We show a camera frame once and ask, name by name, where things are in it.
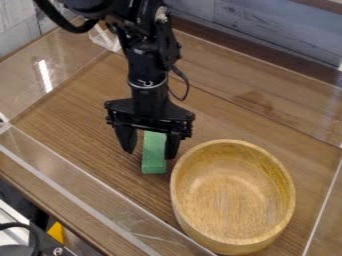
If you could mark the clear acrylic corner bracket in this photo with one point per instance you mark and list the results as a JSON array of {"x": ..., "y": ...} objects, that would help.
[{"x": 104, "y": 38}]

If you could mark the clear acrylic back wall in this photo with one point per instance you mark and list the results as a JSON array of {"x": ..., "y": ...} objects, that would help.
[{"x": 295, "y": 99}]

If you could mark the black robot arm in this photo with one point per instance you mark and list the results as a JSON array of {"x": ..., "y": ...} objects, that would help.
[{"x": 142, "y": 24}]

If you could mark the green rectangular block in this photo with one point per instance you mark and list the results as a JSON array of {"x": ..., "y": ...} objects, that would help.
[{"x": 152, "y": 162}]

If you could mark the clear acrylic wall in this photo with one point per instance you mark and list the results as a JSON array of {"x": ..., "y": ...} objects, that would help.
[
  {"x": 103, "y": 217},
  {"x": 40, "y": 67},
  {"x": 295, "y": 99}
]

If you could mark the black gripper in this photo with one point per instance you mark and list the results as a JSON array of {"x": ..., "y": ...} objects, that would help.
[{"x": 148, "y": 110}]

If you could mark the clear acrylic left wall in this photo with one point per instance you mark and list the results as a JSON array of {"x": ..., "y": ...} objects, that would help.
[{"x": 40, "y": 67}]

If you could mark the clear acrylic front wall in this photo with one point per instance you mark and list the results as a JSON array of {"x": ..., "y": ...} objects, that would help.
[{"x": 103, "y": 217}]

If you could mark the yellow black device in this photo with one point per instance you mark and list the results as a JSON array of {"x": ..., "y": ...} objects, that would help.
[{"x": 48, "y": 242}]

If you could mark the brown wooden bowl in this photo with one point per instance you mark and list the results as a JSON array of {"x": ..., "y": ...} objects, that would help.
[{"x": 232, "y": 196}]

